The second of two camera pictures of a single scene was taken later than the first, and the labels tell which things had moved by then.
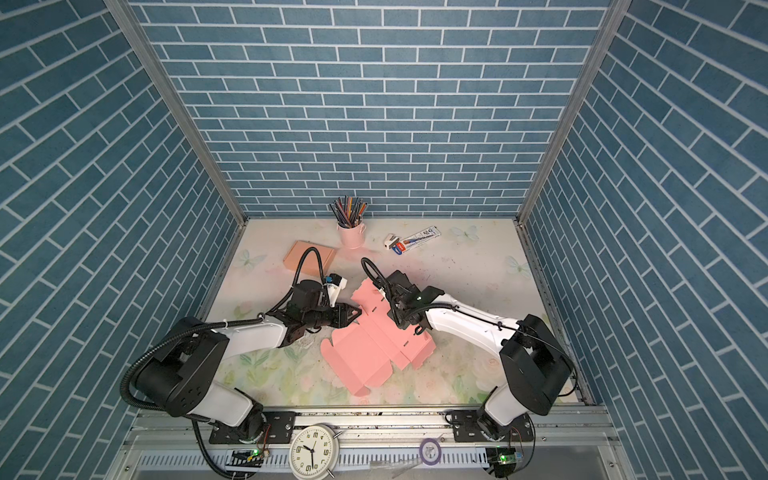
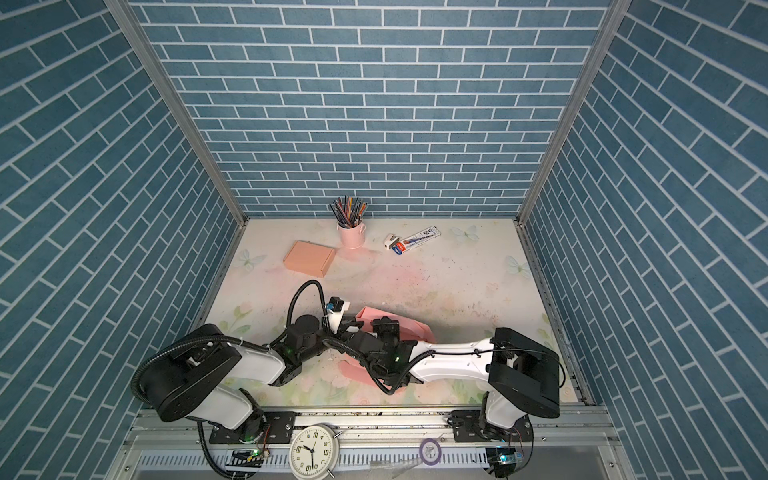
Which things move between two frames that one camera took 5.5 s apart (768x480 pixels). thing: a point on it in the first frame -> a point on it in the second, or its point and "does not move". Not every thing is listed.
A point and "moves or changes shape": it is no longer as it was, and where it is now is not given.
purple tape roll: x=430 y=451 does not move
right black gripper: x=400 y=322 -> x=381 y=327
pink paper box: x=363 y=352 moves or changes shape
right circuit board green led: x=503 y=460 does not move
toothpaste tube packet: x=408 y=242 does not move
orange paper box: x=310 y=261 does not move
